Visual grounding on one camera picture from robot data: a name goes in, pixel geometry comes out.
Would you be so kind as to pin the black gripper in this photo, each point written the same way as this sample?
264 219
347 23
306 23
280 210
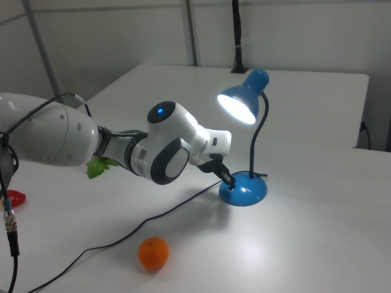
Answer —
207 165

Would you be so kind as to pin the toy carrot with green leaves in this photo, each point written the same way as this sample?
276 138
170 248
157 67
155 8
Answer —
97 168

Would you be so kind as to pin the black clamped pole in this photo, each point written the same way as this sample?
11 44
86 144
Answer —
237 36

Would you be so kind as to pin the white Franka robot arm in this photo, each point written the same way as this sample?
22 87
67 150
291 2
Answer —
46 137

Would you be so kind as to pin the orange mandarin fruit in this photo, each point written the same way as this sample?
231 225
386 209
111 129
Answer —
153 252

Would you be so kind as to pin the blue gooseneck desk lamp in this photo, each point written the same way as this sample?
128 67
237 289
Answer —
247 190

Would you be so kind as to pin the red toy strawberry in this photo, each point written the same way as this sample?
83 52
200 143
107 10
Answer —
16 197

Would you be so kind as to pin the grey metal frame post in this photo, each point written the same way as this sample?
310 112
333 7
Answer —
42 52

